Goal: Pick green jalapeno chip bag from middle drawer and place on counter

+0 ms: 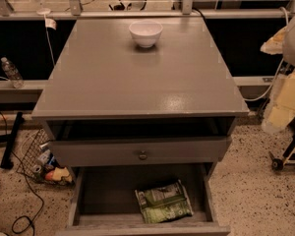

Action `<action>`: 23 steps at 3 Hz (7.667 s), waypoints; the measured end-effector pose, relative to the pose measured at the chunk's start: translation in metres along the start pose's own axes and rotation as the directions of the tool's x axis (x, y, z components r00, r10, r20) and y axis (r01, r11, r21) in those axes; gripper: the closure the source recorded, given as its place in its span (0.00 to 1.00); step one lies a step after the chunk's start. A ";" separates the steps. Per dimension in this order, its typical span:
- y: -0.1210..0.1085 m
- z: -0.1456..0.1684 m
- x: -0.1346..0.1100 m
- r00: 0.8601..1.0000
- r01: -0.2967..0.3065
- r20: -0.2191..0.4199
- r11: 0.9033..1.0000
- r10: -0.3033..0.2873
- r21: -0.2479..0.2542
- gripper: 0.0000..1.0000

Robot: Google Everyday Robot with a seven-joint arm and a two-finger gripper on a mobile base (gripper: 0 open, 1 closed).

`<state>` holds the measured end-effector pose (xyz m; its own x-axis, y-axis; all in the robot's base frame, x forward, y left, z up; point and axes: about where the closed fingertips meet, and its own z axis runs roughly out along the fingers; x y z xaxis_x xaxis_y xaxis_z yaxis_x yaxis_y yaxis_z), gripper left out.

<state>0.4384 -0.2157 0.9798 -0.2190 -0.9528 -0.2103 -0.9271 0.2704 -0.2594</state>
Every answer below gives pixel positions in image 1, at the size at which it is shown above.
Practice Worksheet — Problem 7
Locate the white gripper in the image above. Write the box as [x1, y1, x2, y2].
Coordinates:
[262, 69, 295, 134]

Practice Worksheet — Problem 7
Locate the black metal stand leg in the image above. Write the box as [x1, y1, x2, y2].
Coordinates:
[0, 112, 24, 169]

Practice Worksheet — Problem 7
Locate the grey upper drawer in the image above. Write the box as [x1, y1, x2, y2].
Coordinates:
[50, 136, 231, 167]

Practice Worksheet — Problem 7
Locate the yellow sponge in basket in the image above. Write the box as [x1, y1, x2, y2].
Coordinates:
[52, 167, 72, 183]

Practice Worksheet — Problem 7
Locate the black floor cable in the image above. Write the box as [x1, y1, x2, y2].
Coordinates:
[0, 108, 45, 236]

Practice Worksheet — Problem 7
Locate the grey metal rail frame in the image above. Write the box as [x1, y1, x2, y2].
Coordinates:
[0, 0, 295, 20]

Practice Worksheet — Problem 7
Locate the grey wooden drawer cabinet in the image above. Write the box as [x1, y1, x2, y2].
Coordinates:
[30, 17, 251, 236]

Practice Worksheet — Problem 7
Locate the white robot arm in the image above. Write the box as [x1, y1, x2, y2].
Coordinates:
[261, 16, 295, 134]

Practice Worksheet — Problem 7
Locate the metal can in basket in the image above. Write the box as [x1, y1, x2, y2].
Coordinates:
[31, 164, 43, 179]

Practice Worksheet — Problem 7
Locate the white ceramic bowl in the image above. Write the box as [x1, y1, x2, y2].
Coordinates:
[129, 20, 163, 48]

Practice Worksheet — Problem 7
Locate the clear plastic water bottle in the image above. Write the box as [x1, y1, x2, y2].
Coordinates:
[1, 57, 24, 89]

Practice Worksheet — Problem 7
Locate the white cable right side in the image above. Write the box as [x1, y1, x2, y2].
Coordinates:
[243, 6, 290, 103]

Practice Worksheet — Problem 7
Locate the open grey middle drawer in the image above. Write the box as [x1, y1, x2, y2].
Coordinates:
[55, 164, 230, 236]

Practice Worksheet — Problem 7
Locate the black wire basket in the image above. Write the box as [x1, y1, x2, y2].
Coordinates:
[17, 130, 73, 185]

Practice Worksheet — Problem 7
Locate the round metal drawer knob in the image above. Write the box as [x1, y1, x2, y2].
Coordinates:
[139, 150, 148, 160]

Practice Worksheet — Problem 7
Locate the green jalapeno chip bag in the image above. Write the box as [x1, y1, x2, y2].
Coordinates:
[135, 180, 194, 224]

